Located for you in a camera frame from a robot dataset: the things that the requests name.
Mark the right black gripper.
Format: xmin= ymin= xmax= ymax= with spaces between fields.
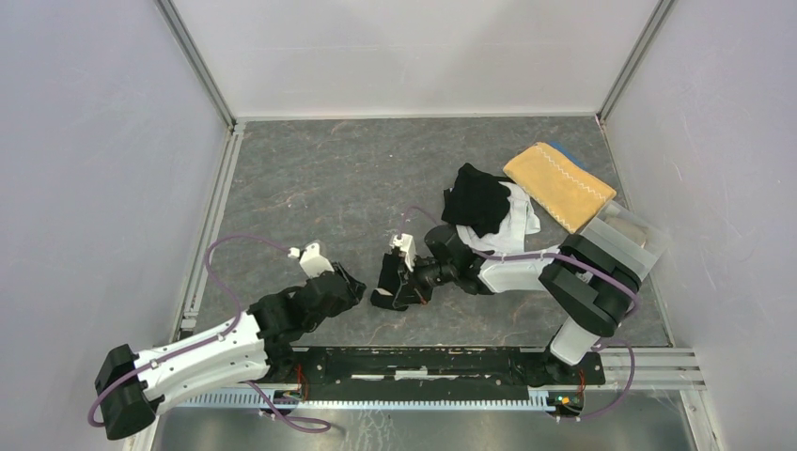
xmin=395 ymin=252 xmax=457 ymax=304

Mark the black underwear beige waistband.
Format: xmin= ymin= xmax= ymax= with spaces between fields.
xmin=369 ymin=254 xmax=432 ymax=312

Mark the white underwear black waistband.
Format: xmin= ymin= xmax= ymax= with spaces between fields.
xmin=456 ymin=181 xmax=540 ymax=254

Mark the clear plastic organizer box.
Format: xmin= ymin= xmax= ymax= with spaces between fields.
xmin=578 ymin=201 xmax=671 ymax=282

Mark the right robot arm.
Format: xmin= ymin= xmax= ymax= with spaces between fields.
xmin=381 ymin=225 xmax=641 ymax=383

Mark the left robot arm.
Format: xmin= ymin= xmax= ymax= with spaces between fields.
xmin=88 ymin=262 xmax=366 ymax=441

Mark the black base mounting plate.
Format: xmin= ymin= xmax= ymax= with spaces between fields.
xmin=259 ymin=346 xmax=606 ymax=402

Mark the folded yellow towel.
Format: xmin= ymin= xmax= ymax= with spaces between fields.
xmin=503 ymin=142 xmax=617 ymax=233

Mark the blue cloth under towel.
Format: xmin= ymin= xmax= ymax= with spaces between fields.
xmin=548 ymin=142 xmax=587 ymax=171

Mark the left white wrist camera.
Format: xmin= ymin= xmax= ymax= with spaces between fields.
xmin=288 ymin=241 xmax=335 ymax=278

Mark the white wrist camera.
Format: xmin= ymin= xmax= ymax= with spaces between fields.
xmin=288 ymin=241 xmax=335 ymax=278
xmin=390 ymin=233 xmax=417 ymax=272

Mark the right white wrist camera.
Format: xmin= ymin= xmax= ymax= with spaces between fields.
xmin=390 ymin=233 xmax=417 ymax=272

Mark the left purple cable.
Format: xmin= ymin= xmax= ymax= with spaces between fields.
xmin=86 ymin=233 xmax=333 ymax=434

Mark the aluminium frame rail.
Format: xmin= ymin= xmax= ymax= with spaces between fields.
xmin=176 ymin=347 xmax=706 ymax=411

